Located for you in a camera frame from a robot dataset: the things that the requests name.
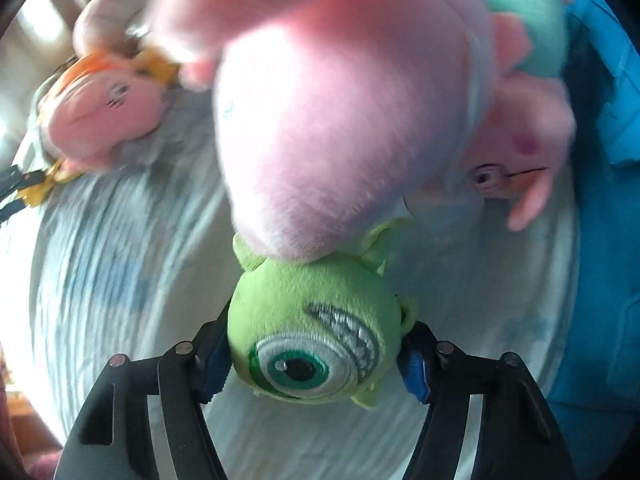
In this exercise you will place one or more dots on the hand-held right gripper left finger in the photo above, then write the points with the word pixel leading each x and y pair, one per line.
pixel 215 370

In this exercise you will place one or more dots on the yellow plush piece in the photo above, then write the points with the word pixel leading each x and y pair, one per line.
pixel 47 185

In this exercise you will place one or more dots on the pink fuzzy cloth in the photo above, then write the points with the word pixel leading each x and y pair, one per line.
pixel 42 467

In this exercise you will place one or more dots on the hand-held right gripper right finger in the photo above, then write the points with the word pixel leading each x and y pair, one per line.
pixel 415 375

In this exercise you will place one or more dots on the green one-eyed monster plush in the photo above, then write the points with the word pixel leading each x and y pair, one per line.
pixel 310 320

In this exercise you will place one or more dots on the blue plastic crate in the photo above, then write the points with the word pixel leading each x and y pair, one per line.
pixel 605 240

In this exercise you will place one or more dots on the pink pig plush blue dress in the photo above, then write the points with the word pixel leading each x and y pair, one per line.
pixel 340 110

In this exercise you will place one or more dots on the pink plush orange dress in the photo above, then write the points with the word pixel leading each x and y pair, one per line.
pixel 105 105

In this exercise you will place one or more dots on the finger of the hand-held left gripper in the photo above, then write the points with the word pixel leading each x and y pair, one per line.
pixel 20 179
pixel 12 207

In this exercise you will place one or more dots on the pale blue wrinkled tablecloth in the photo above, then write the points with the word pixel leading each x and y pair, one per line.
pixel 125 260

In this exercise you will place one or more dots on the small yellow doll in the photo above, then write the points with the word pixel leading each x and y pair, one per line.
pixel 155 66

